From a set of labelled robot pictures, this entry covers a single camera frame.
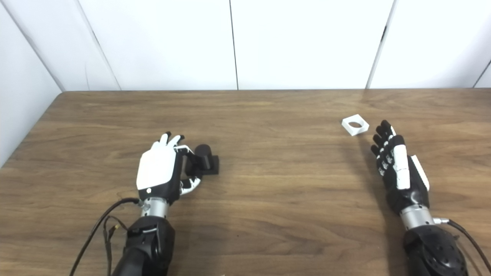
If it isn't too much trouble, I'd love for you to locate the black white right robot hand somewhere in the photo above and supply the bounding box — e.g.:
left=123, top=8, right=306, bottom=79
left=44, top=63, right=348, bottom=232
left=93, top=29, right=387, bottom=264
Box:
left=371, top=120, right=434, bottom=230

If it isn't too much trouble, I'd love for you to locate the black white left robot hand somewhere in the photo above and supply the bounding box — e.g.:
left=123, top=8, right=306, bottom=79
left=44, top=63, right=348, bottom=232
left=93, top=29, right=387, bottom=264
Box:
left=136, top=132, right=202, bottom=218

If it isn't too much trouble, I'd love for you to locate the black peg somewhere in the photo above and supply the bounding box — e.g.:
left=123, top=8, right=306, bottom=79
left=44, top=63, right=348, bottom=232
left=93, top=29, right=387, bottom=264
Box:
left=187, top=144, right=220, bottom=176

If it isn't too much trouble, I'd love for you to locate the white square piece with hole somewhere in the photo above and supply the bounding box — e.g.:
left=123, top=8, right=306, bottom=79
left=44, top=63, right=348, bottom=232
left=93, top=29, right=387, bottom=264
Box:
left=341, top=114, right=370, bottom=136

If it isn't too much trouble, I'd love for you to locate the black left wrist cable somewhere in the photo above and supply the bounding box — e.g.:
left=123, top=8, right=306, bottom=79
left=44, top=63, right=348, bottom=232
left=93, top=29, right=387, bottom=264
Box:
left=69, top=197, right=140, bottom=276

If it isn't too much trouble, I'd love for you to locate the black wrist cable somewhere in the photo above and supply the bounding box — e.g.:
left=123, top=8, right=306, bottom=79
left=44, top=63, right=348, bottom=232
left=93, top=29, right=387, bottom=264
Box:
left=433, top=217, right=491, bottom=276
left=69, top=197, right=140, bottom=276

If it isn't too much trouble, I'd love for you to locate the thin yellow-tipped left arm wire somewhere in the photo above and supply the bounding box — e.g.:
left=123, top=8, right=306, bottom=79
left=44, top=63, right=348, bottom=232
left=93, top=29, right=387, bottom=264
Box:
left=103, top=215, right=129, bottom=276

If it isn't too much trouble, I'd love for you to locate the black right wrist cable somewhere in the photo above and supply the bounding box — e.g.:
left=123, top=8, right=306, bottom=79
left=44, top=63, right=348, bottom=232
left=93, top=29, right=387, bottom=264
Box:
left=433, top=217, right=491, bottom=276

